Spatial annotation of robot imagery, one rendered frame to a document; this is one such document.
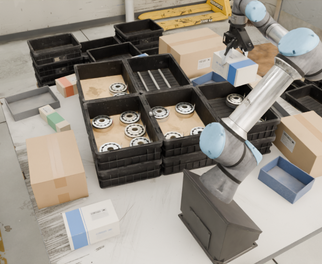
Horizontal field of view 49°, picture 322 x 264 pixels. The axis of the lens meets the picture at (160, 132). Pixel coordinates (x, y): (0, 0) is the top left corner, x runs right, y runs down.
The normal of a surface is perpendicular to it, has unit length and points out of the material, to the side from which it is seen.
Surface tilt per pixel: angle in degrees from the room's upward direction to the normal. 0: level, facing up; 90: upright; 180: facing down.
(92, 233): 90
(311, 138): 0
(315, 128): 0
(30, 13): 90
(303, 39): 40
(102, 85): 0
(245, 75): 90
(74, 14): 90
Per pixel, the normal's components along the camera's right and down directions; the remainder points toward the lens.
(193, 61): 0.46, 0.58
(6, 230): 0.02, -0.77
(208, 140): -0.77, -0.32
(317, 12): -0.88, 0.29
